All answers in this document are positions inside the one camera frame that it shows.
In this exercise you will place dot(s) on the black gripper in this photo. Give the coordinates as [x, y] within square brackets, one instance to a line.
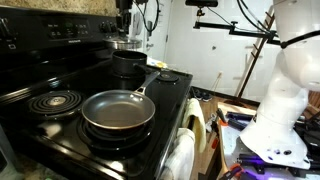
[124, 10]

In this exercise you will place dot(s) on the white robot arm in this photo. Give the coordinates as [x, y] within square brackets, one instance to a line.
[286, 100]

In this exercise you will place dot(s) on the black pot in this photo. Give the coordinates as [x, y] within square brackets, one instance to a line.
[128, 63]

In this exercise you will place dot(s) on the black electric stove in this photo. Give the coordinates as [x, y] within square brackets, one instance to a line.
[66, 30]

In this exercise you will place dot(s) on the small coil burner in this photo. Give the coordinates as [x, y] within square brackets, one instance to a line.
[167, 77]

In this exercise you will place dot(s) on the grey frying pan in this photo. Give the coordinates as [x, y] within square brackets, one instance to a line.
[118, 110]

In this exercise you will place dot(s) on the dark shoe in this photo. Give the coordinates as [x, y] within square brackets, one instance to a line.
[197, 94]
[207, 97]

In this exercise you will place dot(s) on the large coil burner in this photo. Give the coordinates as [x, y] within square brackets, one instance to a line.
[55, 101]

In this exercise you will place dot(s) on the coil burner under pan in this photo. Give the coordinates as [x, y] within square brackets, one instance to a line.
[116, 136]

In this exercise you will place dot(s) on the yellow towel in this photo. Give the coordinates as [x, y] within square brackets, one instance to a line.
[196, 123]

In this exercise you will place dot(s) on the black clamp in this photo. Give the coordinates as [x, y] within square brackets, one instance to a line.
[222, 116]

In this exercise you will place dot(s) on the wooden ladder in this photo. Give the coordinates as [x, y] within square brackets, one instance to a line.
[255, 56]

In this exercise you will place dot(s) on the white towel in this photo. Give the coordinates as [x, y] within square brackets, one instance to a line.
[180, 156]

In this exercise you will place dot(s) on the wooden table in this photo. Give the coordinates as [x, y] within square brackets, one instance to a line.
[230, 146]

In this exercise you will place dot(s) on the black stereo camera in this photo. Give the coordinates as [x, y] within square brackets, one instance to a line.
[201, 3]

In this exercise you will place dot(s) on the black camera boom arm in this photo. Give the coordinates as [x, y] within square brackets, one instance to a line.
[233, 30]

